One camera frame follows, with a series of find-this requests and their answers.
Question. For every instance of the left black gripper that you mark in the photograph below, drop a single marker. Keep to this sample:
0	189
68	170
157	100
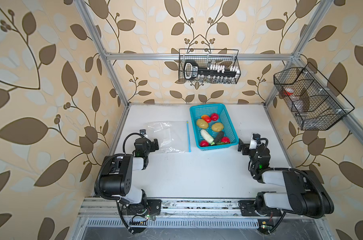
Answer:
153	145

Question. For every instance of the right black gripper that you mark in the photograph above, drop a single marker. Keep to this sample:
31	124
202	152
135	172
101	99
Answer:
244	147

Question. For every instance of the clear zip top bag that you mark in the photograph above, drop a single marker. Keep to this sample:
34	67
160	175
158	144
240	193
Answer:
172	136

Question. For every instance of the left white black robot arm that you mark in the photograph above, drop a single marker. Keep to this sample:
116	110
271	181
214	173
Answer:
115	178

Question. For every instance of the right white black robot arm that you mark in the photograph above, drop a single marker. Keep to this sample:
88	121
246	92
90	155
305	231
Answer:
304	194

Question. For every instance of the red tomato front right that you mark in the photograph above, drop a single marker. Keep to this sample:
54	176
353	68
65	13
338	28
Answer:
225	140

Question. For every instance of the red tomato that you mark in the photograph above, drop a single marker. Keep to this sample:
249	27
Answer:
204	143
225	140

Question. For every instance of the teal plastic basket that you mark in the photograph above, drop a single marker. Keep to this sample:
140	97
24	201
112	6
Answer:
229	131

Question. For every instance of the red tomato front left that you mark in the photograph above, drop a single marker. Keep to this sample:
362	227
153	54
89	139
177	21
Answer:
204	143

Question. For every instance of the red yellow mango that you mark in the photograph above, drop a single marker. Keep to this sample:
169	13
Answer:
206	118

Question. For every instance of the red capped bottle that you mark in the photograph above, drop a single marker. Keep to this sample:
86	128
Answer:
290	94

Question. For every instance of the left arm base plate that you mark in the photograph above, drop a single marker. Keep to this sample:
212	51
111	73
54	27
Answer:
151	207

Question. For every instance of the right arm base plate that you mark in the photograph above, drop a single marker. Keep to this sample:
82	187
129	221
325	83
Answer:
251	208

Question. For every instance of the aluminium front rail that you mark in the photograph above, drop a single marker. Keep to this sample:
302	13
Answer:
196	208

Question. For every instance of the black handled tool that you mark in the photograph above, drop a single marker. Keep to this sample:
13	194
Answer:
212	72

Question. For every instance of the right black wire basket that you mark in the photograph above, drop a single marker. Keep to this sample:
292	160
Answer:
320	106

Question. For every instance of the black wire basket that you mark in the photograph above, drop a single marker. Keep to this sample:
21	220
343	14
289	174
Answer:
227	57
320	106

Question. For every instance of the back black wire basket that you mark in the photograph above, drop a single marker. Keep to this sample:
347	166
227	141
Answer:
227	57

